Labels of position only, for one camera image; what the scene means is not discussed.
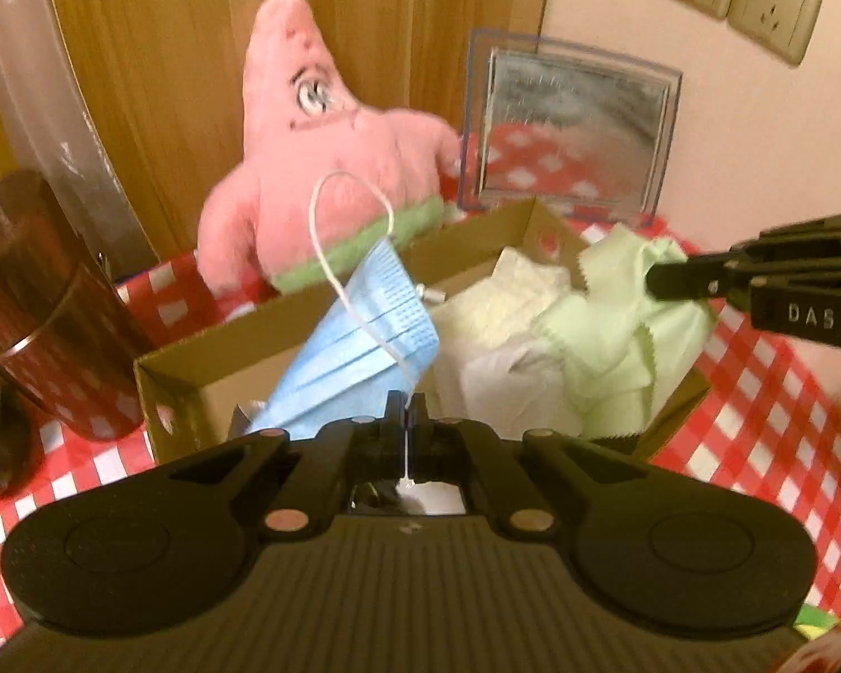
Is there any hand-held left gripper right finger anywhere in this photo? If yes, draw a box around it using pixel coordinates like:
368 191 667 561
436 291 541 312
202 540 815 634
406 393 646 534

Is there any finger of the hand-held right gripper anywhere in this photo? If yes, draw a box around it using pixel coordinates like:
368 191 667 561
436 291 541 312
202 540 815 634
732 211 841 257
645 252 841 353

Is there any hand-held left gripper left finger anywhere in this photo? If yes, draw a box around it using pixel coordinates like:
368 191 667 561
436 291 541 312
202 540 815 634
172 393 404 534

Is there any blue face mask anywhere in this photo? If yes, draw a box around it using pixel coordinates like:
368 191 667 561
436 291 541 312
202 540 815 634
242 172 441 436

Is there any white fabric pouch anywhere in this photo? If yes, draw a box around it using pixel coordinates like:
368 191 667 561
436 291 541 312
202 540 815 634
459 347 583 436

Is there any light green cloth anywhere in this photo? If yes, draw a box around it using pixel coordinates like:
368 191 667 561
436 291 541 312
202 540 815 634
536 224 716 439

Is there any brown cardboard box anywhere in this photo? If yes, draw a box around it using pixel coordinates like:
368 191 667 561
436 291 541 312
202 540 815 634
133 197 712 467

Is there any red checkered tablecloth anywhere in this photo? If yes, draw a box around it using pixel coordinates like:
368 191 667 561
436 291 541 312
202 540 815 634
0 203 841 653

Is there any pink starfish plush toy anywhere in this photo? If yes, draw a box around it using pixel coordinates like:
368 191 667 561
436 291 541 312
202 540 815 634
197 0 464 296

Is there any brown metal canister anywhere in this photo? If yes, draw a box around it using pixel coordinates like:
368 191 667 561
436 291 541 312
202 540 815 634
0 168 156 442

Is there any wooden door panel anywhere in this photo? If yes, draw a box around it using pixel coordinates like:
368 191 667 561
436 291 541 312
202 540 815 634
42 0 554 260

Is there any clear acrylic picture frame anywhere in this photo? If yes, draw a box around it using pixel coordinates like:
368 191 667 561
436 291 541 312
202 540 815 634
458 28 684 225

